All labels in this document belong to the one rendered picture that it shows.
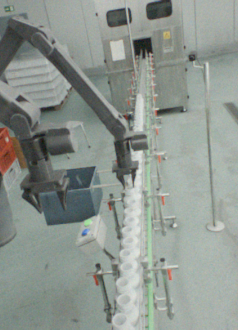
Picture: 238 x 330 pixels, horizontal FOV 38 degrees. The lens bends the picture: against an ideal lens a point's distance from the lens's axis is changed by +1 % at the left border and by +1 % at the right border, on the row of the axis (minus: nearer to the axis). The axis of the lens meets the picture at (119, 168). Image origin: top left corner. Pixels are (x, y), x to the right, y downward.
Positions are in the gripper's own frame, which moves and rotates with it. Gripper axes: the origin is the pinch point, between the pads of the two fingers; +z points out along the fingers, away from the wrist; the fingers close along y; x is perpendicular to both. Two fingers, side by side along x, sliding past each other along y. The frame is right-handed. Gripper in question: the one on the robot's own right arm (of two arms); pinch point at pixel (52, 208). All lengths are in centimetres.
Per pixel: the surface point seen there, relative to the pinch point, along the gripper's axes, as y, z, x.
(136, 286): 16.9, 29.2, 1.1
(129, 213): 14.9, 23.8, 31.2
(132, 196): 16, 24, 43
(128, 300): 15.4, 25.5, -7.1
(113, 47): -29, 13, 525
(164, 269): 25.0, 31.7, 9.9
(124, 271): 14.3, 23.8, 1.7
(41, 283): -78, 139, 129
